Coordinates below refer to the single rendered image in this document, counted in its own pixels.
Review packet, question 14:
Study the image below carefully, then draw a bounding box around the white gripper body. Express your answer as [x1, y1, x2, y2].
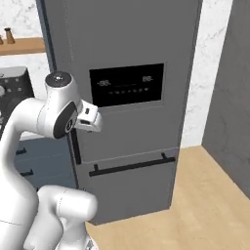
[77, 110, 104, 134]

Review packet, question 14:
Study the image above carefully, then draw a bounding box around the grey fridge drawer front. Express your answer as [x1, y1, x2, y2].
[77, 147, 181, 226]

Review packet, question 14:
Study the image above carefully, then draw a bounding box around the grey fridge door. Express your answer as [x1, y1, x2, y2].
[62, 0, 203, 164]

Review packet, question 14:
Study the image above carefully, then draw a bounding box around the grey fridge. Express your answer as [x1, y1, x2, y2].
[35, 0, 204, 227]

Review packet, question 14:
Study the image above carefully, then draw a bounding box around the blue drawer front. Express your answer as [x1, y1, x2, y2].
[14, 136, 74, 165]
[18, 161, 78, 190]

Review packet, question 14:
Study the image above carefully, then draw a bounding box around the black kitchen appliance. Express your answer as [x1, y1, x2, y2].
[0, 65, 36, 141]

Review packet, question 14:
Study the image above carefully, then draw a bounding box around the black fridge door handle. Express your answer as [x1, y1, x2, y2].
[70, 128, 83, 166]

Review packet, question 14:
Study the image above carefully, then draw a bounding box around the black fridge drawer handle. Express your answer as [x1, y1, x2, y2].
[88, 152, 177, 178]

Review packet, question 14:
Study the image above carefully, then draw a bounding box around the wooden wall shelf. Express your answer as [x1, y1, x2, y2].
[0, 36, 46, 57]

